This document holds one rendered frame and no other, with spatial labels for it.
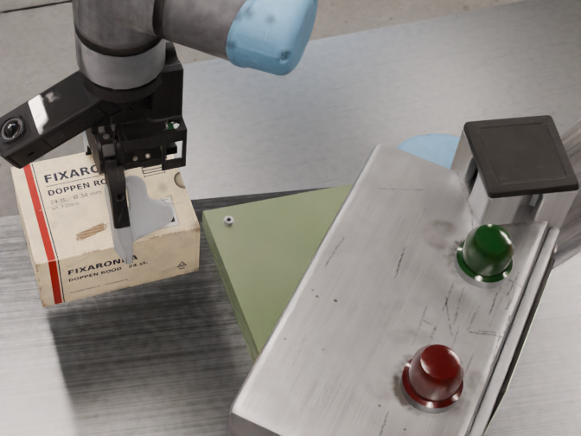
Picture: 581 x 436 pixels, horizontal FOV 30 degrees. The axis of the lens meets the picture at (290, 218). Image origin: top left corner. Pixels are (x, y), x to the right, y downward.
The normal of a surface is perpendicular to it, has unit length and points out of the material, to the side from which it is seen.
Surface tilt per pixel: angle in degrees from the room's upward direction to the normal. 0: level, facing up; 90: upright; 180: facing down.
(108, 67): 90
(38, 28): 0
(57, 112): 28
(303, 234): 5
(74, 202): 0
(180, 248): 90
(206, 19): 63
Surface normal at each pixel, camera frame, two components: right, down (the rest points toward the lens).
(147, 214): 0.34, 0.37
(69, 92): -0.35, -0.39
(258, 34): -0.21, 0.37
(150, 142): 0.33, 0.77
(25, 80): 0.08, -0.60
